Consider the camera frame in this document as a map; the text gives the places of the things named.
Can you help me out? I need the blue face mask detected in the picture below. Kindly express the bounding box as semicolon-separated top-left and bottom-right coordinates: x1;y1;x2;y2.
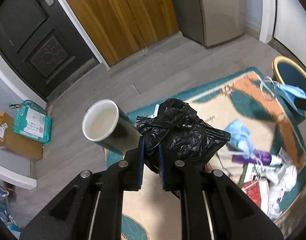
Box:
224;119;255;159
260;76;306;116

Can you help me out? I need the black plastic trash bag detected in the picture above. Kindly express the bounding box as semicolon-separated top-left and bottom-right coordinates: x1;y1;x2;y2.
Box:
136;98;230;173

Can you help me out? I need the white medicine box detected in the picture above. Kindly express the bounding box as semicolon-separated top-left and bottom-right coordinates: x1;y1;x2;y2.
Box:
239;163;280;187

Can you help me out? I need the teal yellow-rimmed trash bin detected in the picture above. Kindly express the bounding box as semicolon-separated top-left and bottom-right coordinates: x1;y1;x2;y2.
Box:
272;56;306;117

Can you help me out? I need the crumpled white paper trash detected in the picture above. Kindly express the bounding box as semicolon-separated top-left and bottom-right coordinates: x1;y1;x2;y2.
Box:
242;163;299;219

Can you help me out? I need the teal orange patterned rug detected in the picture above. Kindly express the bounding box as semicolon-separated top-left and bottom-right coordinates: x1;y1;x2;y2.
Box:
102;67;306;240

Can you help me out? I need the purple tube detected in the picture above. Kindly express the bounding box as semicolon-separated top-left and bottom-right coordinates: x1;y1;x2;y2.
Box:
231;150;282;166

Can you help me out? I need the blue face mask on rug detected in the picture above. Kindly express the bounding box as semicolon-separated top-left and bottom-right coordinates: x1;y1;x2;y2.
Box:
224;119;255;159

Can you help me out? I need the white interior door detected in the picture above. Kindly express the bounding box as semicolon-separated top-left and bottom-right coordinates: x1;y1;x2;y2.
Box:
274;0;306;64

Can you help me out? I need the black paper cup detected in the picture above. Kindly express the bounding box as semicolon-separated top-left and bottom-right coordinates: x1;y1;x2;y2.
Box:
81;99;141;154

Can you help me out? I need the teal tissue pack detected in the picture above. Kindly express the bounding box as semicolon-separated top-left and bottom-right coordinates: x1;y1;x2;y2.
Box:
13;100;53;144

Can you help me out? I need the brown cardboard box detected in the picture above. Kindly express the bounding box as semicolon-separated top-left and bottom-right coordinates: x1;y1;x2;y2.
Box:
0;111;43;161

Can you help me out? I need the beige refrigerator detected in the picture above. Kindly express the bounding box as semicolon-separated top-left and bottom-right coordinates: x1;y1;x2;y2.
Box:
172;0;246;48

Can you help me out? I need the black entrance door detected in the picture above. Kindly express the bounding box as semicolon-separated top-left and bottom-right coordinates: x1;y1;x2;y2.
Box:
0;0;99;100

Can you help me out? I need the wooden cabinet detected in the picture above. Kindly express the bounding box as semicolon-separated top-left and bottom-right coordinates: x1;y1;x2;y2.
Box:
65;0;179;67

